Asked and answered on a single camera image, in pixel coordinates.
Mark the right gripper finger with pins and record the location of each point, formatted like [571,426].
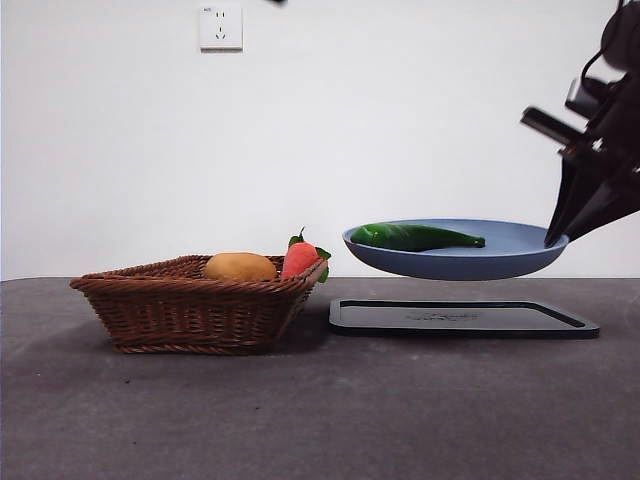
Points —
[610,205]
[567,195]

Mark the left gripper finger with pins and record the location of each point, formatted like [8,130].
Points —
[277,2]

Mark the blue round plate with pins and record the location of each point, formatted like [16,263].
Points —
[450,262]

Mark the green pepper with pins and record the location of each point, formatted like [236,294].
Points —
[415,237]

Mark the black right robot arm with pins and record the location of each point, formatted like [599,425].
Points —
[625,35]

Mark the dark rectangular tray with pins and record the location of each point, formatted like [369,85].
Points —
[450,320]

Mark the orange toy carrot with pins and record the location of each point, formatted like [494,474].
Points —
[299,257]

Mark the yellow-brown potato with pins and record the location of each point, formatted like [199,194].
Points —
[240,266]

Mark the brown wicker basket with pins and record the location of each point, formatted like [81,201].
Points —
[190,315]

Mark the pale grey camera box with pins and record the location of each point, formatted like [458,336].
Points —
[580,97]

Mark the white wall socket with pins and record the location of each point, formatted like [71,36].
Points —
[221,28]

